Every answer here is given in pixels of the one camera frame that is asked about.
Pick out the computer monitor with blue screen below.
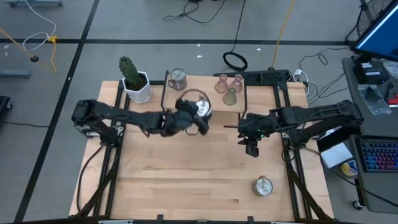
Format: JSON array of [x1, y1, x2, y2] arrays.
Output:
[[351, 0, 398, 63]]

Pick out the backlit rainbow keyboard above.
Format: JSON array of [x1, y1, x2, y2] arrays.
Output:
[[359, 139, 398, 174]]

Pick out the grey cart base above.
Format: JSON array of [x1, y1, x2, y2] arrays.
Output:
[[0, 70, 32, 78]]

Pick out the white cardboard box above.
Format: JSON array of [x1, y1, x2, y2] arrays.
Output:
[[320, 142, 354, 169]]

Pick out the small black computer box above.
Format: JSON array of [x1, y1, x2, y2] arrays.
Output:
[[353, 60, 390, 85]]

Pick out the clear plastic bag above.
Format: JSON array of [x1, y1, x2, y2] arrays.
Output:
[[357, 83, 393, 116]]

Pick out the long black table-edge rail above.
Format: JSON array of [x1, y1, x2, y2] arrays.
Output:
[[6, 216, 343, 224]]

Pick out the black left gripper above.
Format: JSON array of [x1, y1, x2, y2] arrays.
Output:
[[163, 98, 210, 138]]

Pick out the green cactus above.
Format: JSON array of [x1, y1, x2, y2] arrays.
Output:
[[118, 55, 146, 91]]

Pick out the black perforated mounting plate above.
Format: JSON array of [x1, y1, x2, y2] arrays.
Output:
[[213, 68, 290, 85]]

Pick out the black aluminium frame rails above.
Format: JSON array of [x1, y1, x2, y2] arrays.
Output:
[[74, 80, 133, 218], [273, 81, 335, 222]]

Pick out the pink ribbed glass candle holder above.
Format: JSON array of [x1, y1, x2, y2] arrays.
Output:
[[214, 73, 229, 94], [229, 73, 244, 94]]

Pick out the thin black floor cable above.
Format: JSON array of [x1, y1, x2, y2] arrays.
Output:
[[163, 0, 227, 24]]

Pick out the white power adapter with cable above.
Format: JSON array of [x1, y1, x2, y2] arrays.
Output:
[[292, 68, 309, 96]]

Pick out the white hexagonal plant pot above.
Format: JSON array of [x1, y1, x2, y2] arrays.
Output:
[[122, 70, 153, 105]]

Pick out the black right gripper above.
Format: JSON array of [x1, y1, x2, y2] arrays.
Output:
[[223, 112, 280, 159]]

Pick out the orange-yellow floor cable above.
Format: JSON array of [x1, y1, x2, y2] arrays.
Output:
[[269, 0, 296, 71]]

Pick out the white floor cable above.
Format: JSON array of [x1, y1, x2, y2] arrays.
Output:
[[22, 0, 58, 52]]

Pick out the grey side table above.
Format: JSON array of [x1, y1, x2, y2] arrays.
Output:
[[348, 134, 398, 215]]

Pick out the wooden shelf with black legs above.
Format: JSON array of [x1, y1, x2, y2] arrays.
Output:
[[160, 70, 249, 124]]

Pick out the green glass candle holder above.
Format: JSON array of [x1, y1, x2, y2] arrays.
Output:
[[222, 87, 238, 106]]

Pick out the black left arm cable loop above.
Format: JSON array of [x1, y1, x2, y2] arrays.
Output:
[[178, 88, 210, 137]]

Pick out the black floor fan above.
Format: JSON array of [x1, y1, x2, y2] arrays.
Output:
[[345, 0, 393, 47]]

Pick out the grey desk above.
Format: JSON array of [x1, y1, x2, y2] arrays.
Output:
[[341, 55, 398, 139]]

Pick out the yellow floor cable with plug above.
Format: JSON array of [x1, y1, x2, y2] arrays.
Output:
[[0, 27, 59, 73]]

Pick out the silver tin can with twine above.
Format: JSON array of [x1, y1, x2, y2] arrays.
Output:
[[251, 175, 274, 197], [167, 67, 188, 91], [195, 95, 213, 121]]

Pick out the yellow and blue round object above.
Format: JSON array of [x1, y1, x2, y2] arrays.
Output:
[[341, 159, 359, 177]]

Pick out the tangled black floor cable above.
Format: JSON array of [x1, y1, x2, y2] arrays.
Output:
[[298, 46, 352, 106]]

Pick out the black chair base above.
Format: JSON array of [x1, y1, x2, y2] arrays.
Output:
[[0, 95, 12, 113]]

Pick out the coiled black floor cable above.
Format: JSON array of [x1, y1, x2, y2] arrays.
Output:
[[222, 0, 249, 72]]

